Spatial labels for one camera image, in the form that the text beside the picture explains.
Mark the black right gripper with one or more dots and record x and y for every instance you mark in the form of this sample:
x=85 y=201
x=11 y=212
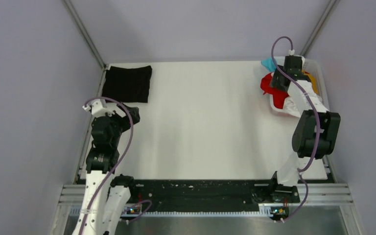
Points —
x=275 y=82

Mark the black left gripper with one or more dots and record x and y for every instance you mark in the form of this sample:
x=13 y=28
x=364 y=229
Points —
x=125 y=120

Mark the red t shirt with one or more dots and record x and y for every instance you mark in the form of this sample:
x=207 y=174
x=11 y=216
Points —
x=278 y=95

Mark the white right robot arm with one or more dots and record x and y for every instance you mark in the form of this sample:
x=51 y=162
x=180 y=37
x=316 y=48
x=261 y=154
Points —
x=316 y=131

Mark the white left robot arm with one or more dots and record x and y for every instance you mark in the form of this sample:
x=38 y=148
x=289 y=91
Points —
x=106 y=192

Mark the white laundry basket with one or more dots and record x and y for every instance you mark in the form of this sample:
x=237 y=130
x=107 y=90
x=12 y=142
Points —
x=313 y=70

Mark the orange t shirt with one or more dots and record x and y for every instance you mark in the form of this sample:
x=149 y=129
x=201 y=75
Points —
x=313 y=82

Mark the light blue t shirt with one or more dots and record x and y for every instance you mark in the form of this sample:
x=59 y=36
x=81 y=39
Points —
x=269 y=64

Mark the white t shirt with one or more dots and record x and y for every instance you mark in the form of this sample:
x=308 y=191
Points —
x=300 y=101

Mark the folded black t shirt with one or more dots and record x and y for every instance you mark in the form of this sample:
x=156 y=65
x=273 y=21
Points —
x=127 y=85

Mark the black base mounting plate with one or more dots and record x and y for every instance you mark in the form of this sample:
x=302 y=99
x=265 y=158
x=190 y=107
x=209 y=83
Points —
x=195 y=205

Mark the right corner frame post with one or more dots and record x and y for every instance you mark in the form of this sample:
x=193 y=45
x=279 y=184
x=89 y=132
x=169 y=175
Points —
x=324 y=17

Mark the corner frame post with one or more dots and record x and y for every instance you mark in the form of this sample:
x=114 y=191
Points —
x=324 y=17
x=83 y=31

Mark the white slotted cable duct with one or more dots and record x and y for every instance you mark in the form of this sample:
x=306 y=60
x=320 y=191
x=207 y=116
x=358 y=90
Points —
x=265 y=210

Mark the left corner frame post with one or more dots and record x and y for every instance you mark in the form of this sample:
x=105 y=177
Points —
x=83 y=31

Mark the aluminium frame rail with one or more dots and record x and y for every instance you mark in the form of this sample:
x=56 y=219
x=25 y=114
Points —
x=245 y=191

